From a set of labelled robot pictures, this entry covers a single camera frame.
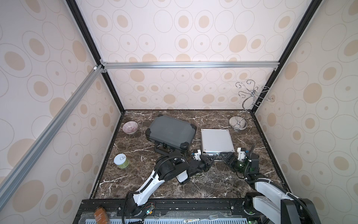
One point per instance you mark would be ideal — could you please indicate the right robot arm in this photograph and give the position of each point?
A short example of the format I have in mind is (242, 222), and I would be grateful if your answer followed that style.
(278, 205)

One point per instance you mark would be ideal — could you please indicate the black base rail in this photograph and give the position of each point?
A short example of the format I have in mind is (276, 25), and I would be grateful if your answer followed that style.
(172, 211)

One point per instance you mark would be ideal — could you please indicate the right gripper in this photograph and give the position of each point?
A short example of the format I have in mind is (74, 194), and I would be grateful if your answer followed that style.
(233, 158)

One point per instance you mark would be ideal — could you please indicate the brown bottle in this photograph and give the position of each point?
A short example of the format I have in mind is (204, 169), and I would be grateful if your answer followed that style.
(101, 216)

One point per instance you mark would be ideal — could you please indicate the diagonal aluminium rail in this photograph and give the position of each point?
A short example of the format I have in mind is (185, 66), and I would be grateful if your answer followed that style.
(20, 171)

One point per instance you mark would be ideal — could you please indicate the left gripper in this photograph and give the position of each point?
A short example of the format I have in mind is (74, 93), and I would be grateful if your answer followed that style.
(208, 163)

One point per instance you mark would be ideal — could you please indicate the chrome hook stand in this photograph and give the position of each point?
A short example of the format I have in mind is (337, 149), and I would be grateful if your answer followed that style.
(250, 92)

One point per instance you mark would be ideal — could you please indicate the white lidded green can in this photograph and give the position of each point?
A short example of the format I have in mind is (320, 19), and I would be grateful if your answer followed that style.
(121, 161)

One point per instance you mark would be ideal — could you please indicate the pink ribbed bowl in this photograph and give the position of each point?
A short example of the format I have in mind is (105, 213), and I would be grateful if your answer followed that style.
(130, 127)

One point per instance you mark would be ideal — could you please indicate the horizontal aluminium rail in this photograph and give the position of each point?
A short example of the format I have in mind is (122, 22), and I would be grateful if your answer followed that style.
(191, 65)

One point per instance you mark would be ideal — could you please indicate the metal fork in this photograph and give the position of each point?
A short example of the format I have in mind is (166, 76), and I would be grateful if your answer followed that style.
(209, 218)

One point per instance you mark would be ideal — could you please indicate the silver aluminium poker case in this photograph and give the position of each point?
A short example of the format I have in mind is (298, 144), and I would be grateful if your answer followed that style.
(215, 141)

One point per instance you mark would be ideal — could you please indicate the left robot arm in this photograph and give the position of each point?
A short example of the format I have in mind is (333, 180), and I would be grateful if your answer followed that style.
(173, 165)

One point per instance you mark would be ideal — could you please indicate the dark grey poker case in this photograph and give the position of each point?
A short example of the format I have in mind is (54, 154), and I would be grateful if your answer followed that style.
(171, 133)

